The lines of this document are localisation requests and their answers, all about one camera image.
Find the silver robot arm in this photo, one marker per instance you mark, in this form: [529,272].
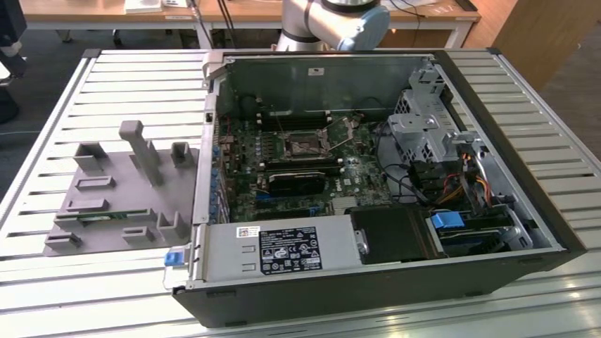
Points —
[318,21]

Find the black expansion slot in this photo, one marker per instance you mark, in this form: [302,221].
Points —
[302,165]

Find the CPU socket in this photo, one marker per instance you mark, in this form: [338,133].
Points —
[300,146]

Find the black RAM slot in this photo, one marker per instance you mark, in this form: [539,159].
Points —
[293,121]

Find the black graphics card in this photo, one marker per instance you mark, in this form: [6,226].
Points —
[296,184]

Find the thin metal locking lever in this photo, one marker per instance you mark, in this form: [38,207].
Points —
[280,126]

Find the green motherboard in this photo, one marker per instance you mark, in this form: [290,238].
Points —
[361,183]

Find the small silver heatsink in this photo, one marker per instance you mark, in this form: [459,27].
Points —
[345,204]

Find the silver power supply unit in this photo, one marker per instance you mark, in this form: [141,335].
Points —
[281,253]

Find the black plastic shroud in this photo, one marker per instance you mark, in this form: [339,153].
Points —
[394,232]

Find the metal drive cage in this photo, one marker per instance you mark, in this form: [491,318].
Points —
[417,134]

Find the hard disk in blue carrier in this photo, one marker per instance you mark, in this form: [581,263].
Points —
[445,220]

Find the blue case latch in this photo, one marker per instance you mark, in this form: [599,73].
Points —
[173,257]

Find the black open PC case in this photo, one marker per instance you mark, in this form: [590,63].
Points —
[327,299]

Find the grey parts rack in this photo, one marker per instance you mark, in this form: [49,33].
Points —
[121,183]

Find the green RAM stick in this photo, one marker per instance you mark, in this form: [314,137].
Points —
[96,218]

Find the white box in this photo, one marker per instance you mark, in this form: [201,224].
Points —
[142,6]

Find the wooden desk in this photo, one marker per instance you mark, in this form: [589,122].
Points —
[93,17]

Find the wooden cabinet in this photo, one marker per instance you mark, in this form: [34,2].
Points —
[539,38]

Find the black equipment stand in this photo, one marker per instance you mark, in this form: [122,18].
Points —
[10,60]

